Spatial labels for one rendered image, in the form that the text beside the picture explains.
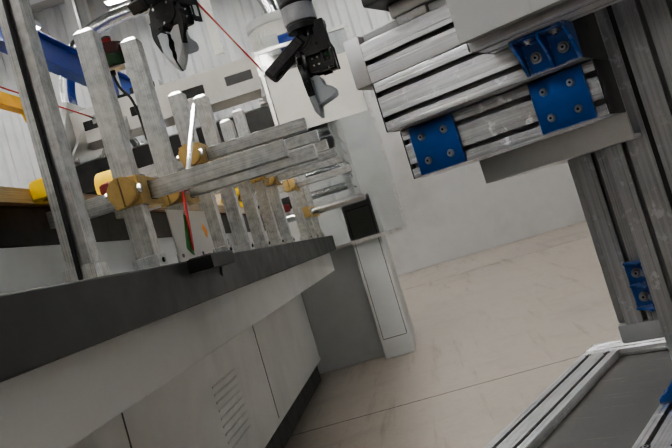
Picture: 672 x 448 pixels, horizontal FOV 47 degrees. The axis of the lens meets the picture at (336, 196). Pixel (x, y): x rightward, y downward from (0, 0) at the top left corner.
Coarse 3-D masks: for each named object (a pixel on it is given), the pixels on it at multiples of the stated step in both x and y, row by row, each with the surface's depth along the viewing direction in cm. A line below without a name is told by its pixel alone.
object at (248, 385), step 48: (0, 240) 124; (48, 240) 141; (96, 240) 162; (0, 288) 120; (240, 336) 254; (288, 336) 334; (192, 384) 194; (240, 384) 237; (288, 384) 305; (96, 432) 137; (144, 432) 157; (192, 432) 184; (240, 432) 222; (288, 432) 292
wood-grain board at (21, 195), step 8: (0, 192) 126; (8, 192) 128; (16, 192) 131; (24, 192) 134; (0, 200) 125; (8, 200) 127; (16, 200) 130; (24, 200) 133; (32, 200) 136; (160, 208) 206; (192, 208) 237; (224, 208) 280
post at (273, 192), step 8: (264, 144) 282; (272, 192) 279; (272, 200) 279; (280, 200) 279; (272, 208) 279; (280, 208) 278; (280, 216) 278; (280, 224) 278; (288, 224) 281; (280, 232) 278; (288, 232) 278
